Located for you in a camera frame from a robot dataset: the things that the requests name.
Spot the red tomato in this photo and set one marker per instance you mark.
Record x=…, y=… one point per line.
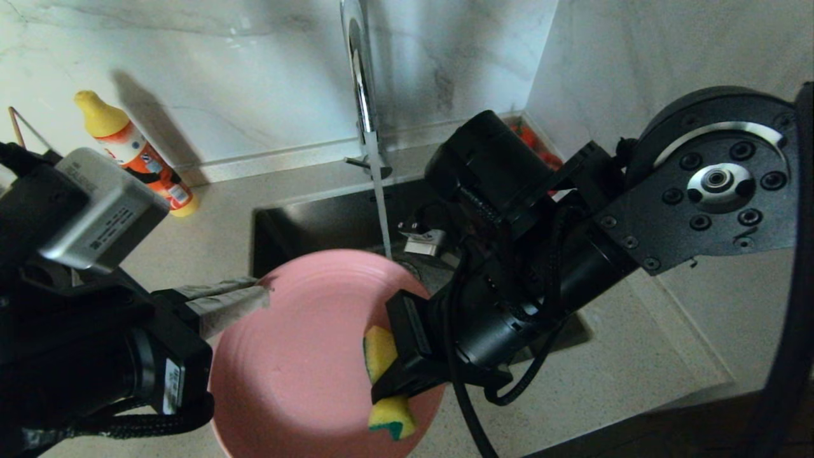
x=528, y=137

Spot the running water stream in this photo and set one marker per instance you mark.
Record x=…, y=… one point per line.
x=381, y=203

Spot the stainless steel sink basin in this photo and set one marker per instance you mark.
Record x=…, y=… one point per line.
x=318, y=229

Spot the yellow sponge green backing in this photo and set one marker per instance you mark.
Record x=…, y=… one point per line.
x=381, y=356

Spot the red apple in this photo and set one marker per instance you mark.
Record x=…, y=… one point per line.
x=554, y=165

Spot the orange detergent bottle yellow cap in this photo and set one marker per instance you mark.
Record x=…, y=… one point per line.
x=137, y=152

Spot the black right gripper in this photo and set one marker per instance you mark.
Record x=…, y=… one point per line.
x=509, y=267

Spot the pink plate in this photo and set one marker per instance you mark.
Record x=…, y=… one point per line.
x=299, y=369

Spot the chrome kitchen faucet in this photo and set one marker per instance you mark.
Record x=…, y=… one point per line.
x=361, y=83

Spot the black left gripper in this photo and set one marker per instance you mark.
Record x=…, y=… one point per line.
x=89, y=356

